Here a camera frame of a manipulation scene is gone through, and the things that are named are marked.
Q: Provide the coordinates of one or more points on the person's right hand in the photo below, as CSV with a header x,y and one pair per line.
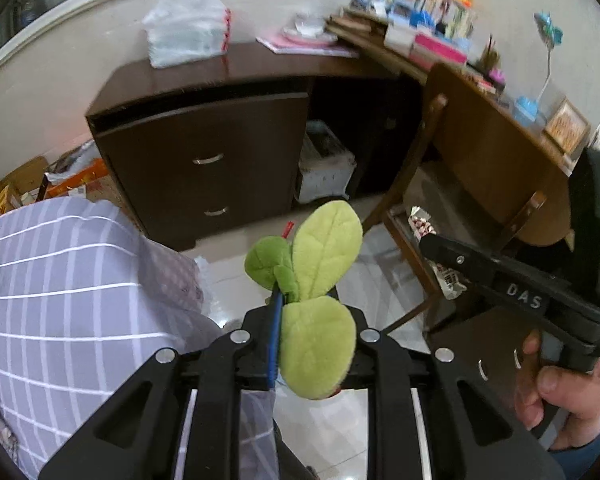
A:
x,y
575,390

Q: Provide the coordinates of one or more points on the person's right forearm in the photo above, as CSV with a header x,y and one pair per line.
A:
x,y
582,452

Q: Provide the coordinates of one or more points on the pink box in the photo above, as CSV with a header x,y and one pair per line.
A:
x,y
440,49

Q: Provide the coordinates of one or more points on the filled white plastic bag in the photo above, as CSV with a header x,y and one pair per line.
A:
x,y
185,25

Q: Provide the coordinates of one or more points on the wooden desk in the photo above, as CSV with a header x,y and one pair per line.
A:
x,y
377,46

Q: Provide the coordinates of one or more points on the wooden chair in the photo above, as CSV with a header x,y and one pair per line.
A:
x,y
480,135

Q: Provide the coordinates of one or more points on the wooden picture frame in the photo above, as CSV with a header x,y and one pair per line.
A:
x,y
567,127

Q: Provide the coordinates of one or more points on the blue desk lamp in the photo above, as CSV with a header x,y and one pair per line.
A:
x,y
547,25

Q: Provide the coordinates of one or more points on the green plush leaf toy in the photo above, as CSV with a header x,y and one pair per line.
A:
x,y
320,350

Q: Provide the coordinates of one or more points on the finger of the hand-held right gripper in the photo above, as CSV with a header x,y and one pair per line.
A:
x,y
505,280

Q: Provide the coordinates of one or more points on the row of books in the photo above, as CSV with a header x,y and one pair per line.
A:
x,y
410,0

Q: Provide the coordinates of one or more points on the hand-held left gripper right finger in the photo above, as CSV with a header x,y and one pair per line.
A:
x,y
385,385

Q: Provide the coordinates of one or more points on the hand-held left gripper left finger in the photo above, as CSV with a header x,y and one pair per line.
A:
x,y
275,330

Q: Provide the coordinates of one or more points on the open cardboard box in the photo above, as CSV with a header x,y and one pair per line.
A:
x,y
10,190

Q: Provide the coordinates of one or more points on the stacked white bowls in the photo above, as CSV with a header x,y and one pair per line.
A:
x,y
307,27

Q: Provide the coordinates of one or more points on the orange box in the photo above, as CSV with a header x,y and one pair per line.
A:
x,y
80,175

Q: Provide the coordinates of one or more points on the red white snack wrapper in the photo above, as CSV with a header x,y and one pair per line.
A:
x,y
422,222

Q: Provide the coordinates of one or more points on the white box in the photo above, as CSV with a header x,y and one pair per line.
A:
x,y
325,170

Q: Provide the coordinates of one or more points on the pink book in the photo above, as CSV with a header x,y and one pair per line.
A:
x,y
305,47

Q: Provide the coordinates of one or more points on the purple checked tablecloth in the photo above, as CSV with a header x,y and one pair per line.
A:
x,y
55,285

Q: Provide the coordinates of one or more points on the dark wooden cabinet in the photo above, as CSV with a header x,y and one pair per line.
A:
x,y
205,135

